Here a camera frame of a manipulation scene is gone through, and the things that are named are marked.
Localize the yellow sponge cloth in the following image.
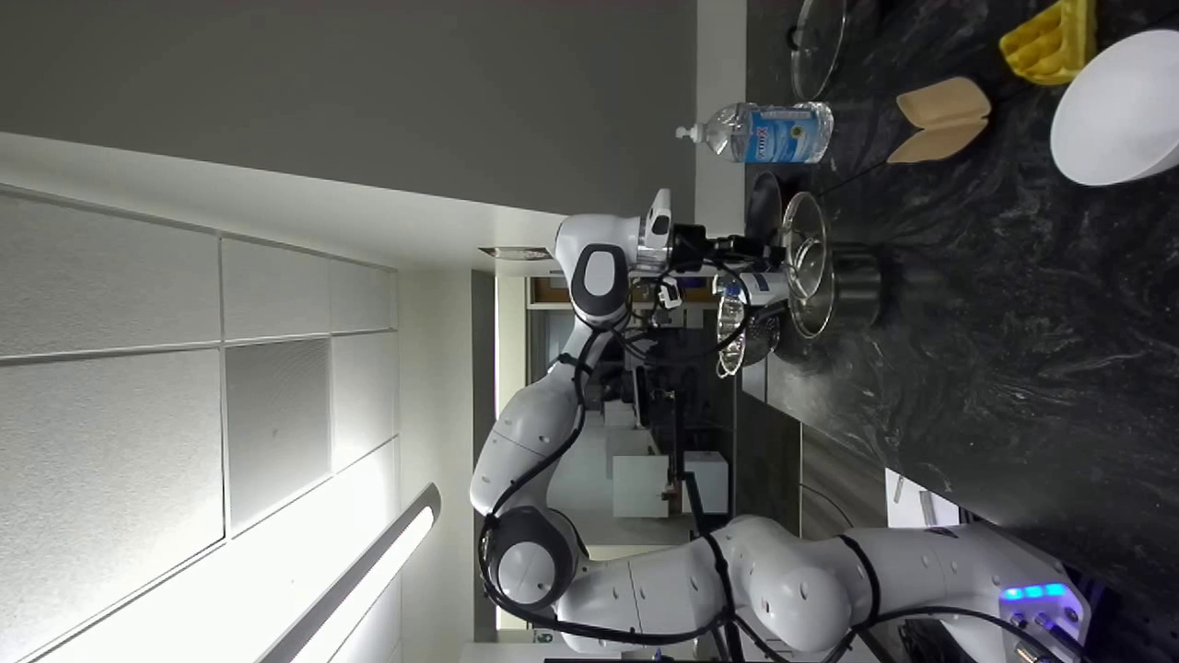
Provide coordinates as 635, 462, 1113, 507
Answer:
997, 0, 1097, 90

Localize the beige brush head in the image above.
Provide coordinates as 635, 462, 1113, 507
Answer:
887, 78, 993, 167

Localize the clear water bottle blue label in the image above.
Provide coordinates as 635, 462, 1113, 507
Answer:
674, 105, 833, 167

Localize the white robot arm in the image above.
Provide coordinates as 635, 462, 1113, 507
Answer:
469, 200, 1093, 663

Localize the silver pot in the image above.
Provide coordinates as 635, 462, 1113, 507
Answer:
822, 245, 886, 340

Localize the white paper sheet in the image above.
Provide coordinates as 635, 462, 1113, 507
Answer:
886, 473, 963, 529

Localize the glass lid with black handle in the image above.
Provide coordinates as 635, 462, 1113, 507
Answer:
783, 192, 837, 340

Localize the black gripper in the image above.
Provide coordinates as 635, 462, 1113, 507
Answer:
666, 226, 751, 273

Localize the white bowl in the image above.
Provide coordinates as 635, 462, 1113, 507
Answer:
1049, 28, 1179, 188

